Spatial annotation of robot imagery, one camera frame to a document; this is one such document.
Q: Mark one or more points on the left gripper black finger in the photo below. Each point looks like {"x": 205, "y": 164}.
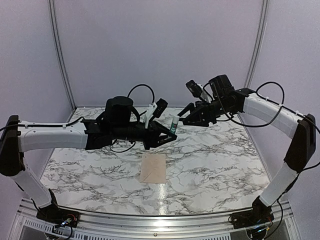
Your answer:
{"x": 165, "y": 139}
{"x": 163, "y": 131}

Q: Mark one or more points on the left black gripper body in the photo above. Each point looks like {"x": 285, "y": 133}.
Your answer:
{"x": 121, "y": 131}

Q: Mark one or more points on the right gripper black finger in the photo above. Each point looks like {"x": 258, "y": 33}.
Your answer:
{"x": 189, "y": 108}
{"x": 197, "y": 123}

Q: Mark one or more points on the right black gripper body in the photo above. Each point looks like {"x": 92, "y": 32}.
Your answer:
{"x": 212, "y": 114}

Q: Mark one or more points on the small green white sticker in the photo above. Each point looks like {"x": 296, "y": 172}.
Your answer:
{"x": 174, "y": 124}

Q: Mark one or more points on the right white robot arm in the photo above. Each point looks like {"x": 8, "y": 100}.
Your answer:
{"x": 249, "y": 109}

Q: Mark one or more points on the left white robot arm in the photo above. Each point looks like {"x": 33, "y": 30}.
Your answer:
{"x": 19, "y": 137}

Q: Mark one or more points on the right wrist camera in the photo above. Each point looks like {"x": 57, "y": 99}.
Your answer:
{"x": 197, "y": 91}

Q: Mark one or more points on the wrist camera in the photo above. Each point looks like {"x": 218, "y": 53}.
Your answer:
{"x": 197, "y": 91}
{"x": 154, "y": 111}

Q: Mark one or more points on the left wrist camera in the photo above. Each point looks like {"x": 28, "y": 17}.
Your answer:
{"x": 154, "y": 111}

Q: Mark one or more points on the right aluminium corner post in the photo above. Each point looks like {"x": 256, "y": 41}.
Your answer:
{"x": 262, "y": 23}

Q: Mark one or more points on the aluminium corner post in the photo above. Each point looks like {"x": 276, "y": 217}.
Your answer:
{"x": 262, "y": 23}
{"x": 59, "y": 54}

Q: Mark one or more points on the aluminium front rail frame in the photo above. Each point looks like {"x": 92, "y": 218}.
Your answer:
{"x": 110, "y": 226}

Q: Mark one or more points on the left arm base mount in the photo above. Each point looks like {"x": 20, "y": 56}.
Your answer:
{"x": 57, "y": 215}

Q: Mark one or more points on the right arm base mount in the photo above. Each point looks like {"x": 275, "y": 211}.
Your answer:
{"x": 259, "y": 214}

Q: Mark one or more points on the left aluminium corner post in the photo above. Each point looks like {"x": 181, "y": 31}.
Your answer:
{"x": 59, "y": 54}

